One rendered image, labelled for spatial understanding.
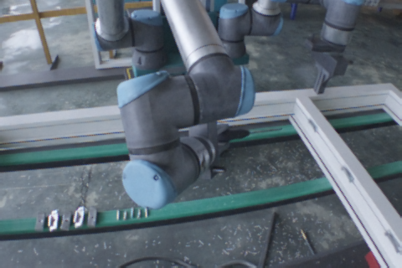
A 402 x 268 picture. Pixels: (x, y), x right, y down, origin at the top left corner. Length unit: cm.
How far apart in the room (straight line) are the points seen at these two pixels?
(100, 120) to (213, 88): 44
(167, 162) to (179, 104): 9
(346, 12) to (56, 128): 88
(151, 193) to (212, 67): 23
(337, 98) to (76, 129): 85
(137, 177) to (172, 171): 6
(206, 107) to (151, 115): 9
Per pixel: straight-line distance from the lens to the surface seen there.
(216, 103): 45
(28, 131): 89
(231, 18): 149
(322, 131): 81
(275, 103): 89
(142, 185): 44
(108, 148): 80
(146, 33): 136
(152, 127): 42
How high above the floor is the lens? 142
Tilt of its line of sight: 39 degrees down
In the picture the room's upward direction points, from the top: 3 degrees clockwise
